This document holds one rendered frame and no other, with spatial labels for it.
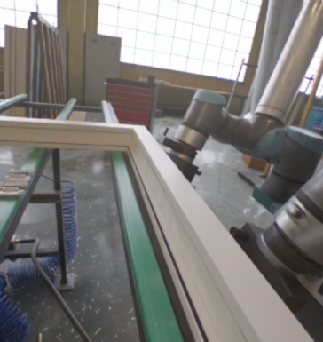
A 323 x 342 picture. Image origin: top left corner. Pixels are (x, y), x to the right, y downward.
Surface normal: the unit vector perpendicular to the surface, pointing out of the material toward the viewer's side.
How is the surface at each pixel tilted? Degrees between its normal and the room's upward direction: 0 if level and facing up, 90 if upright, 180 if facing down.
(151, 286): 0
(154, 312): 0
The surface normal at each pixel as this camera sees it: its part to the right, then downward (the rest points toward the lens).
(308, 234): -0.61, -0.04
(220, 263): 0.14, -0.91
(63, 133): 0.25, 0.41
